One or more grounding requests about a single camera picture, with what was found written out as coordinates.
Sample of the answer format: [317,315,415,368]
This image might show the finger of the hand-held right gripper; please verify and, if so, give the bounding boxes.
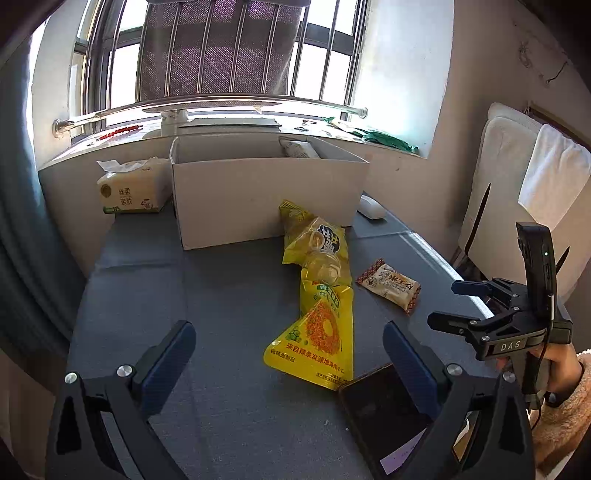
[427,311,497,344]
[451,278,497,301]

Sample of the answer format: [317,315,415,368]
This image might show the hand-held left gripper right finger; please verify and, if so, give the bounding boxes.
[382,320,536,480]

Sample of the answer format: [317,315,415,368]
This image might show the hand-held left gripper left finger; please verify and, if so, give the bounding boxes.
[45,319,198,480]

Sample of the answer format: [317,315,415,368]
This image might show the brown snack packet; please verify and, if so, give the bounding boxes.
[355,257,422,315]

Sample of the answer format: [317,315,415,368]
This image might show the yellow orange-ring snack packet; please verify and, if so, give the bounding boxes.
[263,277,355,392]

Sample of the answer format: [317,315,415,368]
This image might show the clear jelly cup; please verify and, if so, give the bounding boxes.
[305,251,345,287]

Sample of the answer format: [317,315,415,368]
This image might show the yellow-green snack packet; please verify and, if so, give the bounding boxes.
[278,199,352,287]

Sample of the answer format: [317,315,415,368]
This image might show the white cardboard box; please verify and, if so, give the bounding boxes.
[169,135,370,251]

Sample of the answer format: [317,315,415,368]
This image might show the white snack packet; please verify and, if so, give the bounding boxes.
[278,138,321,159]

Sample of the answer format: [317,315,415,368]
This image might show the person's right forearm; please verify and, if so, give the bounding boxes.
[529,353,591,476]

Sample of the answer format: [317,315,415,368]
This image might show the person's right hand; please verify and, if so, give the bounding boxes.
[529,344,585,398]

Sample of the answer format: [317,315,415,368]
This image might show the black smartphone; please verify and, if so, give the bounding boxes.
[338,363,467,480]

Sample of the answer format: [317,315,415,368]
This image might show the white padded folding chair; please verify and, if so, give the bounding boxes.
[457,102,591,289]

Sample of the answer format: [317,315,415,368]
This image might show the white towel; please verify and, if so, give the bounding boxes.
[517,124,591,232]

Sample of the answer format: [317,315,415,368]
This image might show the green cloth on sill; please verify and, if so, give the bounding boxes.
[323,116,420,155]

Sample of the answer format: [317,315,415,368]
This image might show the tissue pack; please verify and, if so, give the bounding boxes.
[96,157,172,215]

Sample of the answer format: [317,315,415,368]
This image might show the teal curtain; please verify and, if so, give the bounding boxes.
[0,41,88,361]

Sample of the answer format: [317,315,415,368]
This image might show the stone window sill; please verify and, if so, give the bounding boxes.
[37,115,428,185]

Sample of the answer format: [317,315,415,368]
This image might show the cardboard sheet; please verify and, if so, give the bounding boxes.
[178,117,282,130]

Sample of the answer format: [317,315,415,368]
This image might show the steel window guard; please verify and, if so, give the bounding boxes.
[53,0,370,139]

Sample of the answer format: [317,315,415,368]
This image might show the grey hanging towel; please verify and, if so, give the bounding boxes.
[137,0,311,100]

